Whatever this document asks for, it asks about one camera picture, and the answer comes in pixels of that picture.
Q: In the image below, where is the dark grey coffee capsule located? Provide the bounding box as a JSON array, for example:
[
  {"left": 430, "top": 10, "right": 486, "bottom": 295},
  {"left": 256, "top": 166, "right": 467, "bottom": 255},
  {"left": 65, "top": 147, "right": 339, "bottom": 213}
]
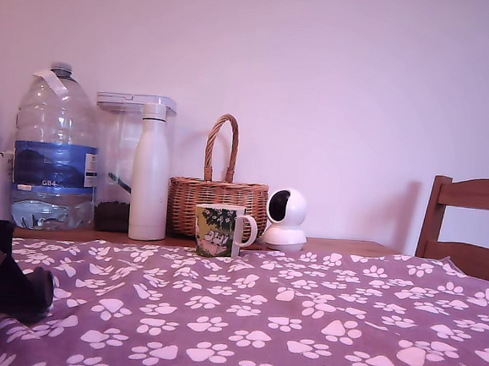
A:
[{"left": 26, "top": 265, "right": 57, "bottom": 314}]

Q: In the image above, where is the large clear water bottle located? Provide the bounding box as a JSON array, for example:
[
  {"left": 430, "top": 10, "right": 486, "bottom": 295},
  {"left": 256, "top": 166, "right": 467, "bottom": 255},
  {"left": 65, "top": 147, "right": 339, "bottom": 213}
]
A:
[{"left": 6, "top": 58, "right": 107, "bottom": 236}]

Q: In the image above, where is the clear plastic lidded container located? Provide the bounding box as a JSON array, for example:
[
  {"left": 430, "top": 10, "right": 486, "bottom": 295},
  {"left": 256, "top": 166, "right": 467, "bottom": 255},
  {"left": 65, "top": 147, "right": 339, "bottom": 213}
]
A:
[{"left": 86, "top": 89, "right": 179, "bottom": 237}]

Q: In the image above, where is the white insulated bottle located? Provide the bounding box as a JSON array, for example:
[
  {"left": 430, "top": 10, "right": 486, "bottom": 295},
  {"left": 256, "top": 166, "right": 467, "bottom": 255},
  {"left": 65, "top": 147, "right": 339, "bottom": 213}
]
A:
[{"left": 128, "top": 101, "right": 177, "bottom": 243}]

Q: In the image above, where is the printed ceramic mug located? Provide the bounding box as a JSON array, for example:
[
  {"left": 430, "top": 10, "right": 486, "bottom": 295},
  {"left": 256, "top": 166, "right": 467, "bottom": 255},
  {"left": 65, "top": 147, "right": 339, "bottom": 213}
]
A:
[{"left": 191, "top": 201, "right": 260, "bottom": 262}]

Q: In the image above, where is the paw print cloth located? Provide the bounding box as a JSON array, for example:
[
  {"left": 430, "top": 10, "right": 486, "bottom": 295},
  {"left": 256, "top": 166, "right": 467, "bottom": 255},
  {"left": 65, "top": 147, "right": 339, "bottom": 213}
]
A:
[{"left": 0, "top": 221, "right": 489, "bottom": 366}]

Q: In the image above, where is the wooden chair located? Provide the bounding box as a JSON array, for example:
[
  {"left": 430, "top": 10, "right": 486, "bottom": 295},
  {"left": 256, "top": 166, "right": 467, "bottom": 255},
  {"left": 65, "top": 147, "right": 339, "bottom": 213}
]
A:
[{"left": 412, "top": 172, "right": 489, "bottom": 289}]

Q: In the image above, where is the wicker basket with handle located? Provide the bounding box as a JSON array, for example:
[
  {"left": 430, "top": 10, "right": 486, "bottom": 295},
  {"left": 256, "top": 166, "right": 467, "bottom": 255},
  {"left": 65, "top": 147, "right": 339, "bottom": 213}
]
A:
[{"left": 164, "top": 109, "right": 276, "bottom": 243}]

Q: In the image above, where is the small white round camera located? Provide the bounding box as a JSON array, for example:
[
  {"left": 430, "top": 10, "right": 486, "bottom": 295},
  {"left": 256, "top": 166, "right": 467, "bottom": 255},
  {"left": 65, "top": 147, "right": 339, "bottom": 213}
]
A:
[{"left": 261, "top": 186, "right": 312, "bottom": 253}]

